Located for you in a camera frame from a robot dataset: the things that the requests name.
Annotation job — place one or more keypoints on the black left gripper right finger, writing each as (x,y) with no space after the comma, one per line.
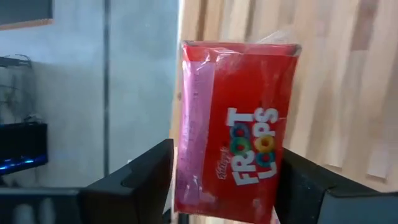
(301,186)

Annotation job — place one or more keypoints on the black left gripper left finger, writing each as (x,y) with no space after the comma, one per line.
(146,174)

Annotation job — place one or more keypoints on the red Froot Loops cereal box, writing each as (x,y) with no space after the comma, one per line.
(248,93)

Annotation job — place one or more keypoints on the black device with blue light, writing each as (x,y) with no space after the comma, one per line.
(21,146)

